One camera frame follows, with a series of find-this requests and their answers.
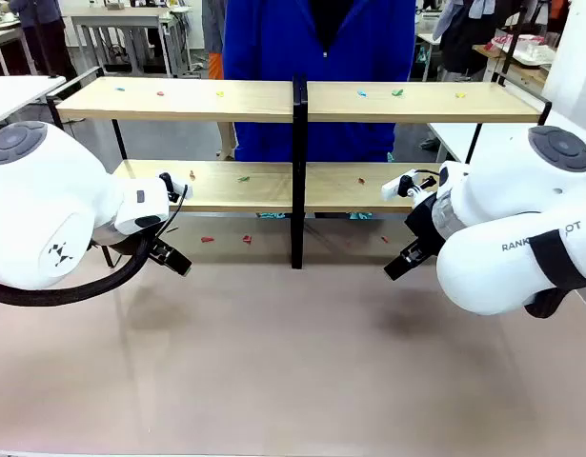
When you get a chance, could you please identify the thin black camera cable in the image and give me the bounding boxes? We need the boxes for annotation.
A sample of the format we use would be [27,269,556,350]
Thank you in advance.
[153,184,189,237]

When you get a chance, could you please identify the black stand pole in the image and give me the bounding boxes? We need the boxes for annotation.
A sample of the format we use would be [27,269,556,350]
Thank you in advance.
[495,0,530,85]

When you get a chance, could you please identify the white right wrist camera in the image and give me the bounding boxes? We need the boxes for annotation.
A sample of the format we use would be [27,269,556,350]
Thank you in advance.
[380,169,439,202]

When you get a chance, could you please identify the black cable sleeve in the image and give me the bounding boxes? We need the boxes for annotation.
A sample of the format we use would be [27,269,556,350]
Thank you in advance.
[0,235,153,307]
[524,228,586,320]

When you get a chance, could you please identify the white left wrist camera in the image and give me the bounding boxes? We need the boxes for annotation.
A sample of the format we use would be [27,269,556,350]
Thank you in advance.
[157,171,194,202]

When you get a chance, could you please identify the wooden cluttered side table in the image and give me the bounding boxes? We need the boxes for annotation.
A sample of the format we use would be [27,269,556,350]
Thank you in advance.
[472,32,555,89]

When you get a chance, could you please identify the figure grey top orange skirt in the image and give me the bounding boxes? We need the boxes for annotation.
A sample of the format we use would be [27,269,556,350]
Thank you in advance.
[201,0,238,161]

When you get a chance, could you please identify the background person dark clothes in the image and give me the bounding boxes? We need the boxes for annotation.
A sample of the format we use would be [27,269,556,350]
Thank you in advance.
[9,0,78,80]

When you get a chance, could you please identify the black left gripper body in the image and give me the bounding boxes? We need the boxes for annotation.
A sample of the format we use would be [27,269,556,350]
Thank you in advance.
[90,227,172,264]

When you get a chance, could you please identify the wooden shelf rack black frame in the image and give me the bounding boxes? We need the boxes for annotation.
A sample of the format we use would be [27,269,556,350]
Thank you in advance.
[296,70,554,270]
[45,66,307,270]

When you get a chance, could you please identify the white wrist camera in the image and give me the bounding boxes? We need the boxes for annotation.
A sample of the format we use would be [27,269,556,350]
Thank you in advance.
[157,171,194,202]
[380,169,439,202]

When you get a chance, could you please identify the dark hanging garment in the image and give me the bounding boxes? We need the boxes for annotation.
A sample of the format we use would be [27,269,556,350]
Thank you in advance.
[437,0,513,85]

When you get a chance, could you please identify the person in blue jacket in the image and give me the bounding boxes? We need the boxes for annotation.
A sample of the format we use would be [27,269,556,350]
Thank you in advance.
[223,0,416,166]

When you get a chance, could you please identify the grey background table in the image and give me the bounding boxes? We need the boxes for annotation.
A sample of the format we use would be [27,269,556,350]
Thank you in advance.
[71,4,180,78]

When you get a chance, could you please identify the cluttered background bench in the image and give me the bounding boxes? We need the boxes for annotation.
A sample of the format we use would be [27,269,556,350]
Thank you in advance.
[0,0,36,77]

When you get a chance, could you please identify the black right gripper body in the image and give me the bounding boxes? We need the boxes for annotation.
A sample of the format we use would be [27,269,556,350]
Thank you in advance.
[405,192,447,253]

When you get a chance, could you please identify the white side table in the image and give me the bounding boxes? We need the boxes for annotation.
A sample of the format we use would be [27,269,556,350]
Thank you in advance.
[0,74,68,129]
[428,122,536,166]

